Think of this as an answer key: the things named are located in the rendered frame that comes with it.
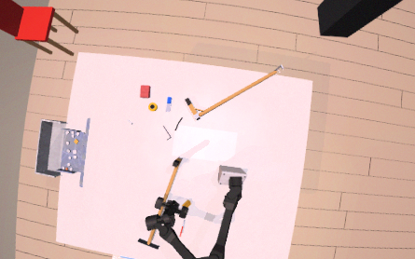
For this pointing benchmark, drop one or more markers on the orange ribbed handle with grey metal rod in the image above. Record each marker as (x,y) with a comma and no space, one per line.
(187,203)

